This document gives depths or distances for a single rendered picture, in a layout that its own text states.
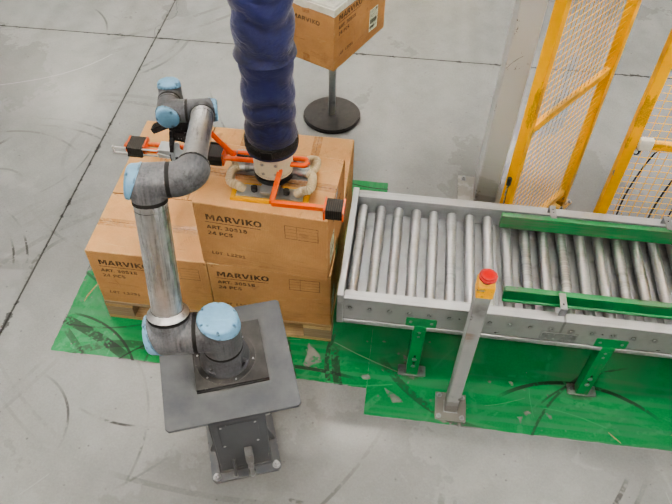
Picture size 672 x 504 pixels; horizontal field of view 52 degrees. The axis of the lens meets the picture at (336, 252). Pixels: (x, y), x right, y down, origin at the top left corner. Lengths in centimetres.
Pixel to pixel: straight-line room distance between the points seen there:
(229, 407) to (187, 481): 80
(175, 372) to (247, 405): 32
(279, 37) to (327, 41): 169
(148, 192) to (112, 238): 131
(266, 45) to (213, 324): 99
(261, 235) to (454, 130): 222
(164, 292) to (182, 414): 49
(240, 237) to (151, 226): 88
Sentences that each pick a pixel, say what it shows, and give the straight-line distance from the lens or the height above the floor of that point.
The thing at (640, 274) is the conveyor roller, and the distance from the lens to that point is 353.
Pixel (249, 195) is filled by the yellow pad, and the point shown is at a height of 97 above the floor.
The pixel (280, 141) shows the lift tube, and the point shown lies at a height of 125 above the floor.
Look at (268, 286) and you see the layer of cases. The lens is 333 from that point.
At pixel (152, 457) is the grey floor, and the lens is 343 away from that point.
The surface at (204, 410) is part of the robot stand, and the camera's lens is 263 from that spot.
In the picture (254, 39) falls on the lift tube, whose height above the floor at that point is 172.
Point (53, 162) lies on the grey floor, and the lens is 489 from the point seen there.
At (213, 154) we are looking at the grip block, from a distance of 300.
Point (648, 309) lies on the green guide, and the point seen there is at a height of 60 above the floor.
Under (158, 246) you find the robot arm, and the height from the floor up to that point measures 135.
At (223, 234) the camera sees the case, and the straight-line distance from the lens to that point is 311.
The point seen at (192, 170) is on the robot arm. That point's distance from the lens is 221.
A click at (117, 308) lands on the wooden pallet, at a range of 382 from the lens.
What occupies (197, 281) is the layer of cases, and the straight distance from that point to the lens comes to 343.
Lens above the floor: 304
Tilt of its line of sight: 49 degrees down
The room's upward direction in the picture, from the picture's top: 1 degrees clockwise
